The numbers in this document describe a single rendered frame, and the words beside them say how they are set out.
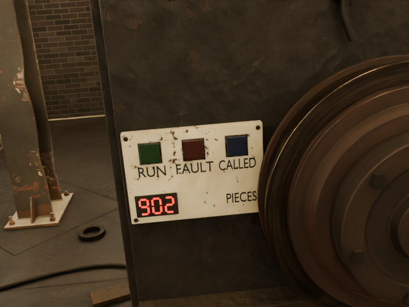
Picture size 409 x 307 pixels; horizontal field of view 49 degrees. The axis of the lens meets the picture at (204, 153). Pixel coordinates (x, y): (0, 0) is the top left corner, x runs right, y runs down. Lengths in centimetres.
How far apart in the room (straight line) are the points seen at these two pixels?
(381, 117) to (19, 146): 302
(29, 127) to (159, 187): 264
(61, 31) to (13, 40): 360
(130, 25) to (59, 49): 615
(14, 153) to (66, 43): 362
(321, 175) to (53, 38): 641
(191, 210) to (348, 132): 34
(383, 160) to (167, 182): 39
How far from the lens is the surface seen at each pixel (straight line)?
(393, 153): 68
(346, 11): 85
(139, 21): 82
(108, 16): 82
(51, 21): 696
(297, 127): 71
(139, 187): 86
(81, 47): 690
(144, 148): 83
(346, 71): 79
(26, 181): 358
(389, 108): 74
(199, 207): 88
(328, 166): 71
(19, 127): 347
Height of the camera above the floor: 145
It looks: 18 degrees down
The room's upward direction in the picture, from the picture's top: 4 degrees counter-clockwise
